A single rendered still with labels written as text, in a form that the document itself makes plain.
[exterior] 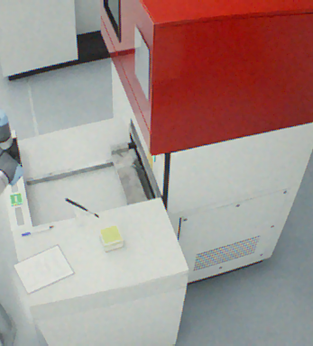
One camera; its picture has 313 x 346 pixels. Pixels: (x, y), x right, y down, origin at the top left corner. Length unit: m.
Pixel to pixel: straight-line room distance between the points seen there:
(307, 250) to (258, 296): 0.46
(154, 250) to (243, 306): 1.11
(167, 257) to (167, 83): 0.66
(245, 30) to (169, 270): 0.91
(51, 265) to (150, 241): 0.39
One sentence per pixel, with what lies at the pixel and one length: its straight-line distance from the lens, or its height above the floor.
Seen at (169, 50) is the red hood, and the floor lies 1.71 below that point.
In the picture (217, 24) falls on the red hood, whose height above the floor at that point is 1.78.
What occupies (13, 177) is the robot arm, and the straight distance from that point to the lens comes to 1.76.
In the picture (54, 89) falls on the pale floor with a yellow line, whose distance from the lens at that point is 4.03.
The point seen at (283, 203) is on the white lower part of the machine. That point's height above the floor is 0.66.
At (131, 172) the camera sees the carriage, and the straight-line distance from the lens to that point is 2.30.
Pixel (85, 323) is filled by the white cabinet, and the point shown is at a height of 0.70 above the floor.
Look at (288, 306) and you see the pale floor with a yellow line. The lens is 3.03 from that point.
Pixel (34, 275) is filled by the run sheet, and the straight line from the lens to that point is 1.96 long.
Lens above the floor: 2.68
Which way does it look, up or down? 52 degrees down
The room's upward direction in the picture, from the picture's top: 2 degrees clockwise
